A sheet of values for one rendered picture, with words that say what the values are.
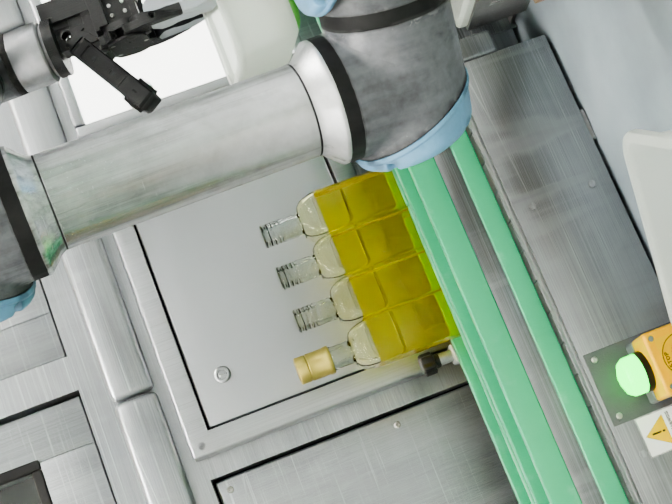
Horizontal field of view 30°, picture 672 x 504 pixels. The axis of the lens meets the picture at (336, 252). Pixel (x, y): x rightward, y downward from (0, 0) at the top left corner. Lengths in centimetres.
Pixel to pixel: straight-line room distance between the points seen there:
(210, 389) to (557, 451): 49
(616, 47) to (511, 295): 30
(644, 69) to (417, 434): 63
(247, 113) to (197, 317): 65
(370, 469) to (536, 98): 54
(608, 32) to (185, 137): 51
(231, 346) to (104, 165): 65
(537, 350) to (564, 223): 15
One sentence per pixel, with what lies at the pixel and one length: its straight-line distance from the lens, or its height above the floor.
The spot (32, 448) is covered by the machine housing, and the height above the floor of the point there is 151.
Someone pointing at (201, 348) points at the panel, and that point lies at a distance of 167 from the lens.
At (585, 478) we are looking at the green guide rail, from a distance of 142.
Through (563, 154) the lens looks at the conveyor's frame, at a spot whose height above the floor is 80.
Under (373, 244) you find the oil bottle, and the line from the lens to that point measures 154.
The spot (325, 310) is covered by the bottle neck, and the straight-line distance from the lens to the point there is 153.
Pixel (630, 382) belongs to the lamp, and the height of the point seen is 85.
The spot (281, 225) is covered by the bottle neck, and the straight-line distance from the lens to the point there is 156.
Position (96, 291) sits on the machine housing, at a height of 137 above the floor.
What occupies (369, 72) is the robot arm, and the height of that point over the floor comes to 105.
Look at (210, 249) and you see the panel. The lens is 170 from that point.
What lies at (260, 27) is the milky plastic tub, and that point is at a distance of 135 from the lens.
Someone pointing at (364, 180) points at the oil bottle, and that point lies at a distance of 157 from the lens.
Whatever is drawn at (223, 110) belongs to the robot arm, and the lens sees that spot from 107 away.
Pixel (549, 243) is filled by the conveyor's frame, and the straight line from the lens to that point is 144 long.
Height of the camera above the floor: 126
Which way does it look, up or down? 7 degrees down
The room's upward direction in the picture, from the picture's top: 110 degrees counter-clockwise
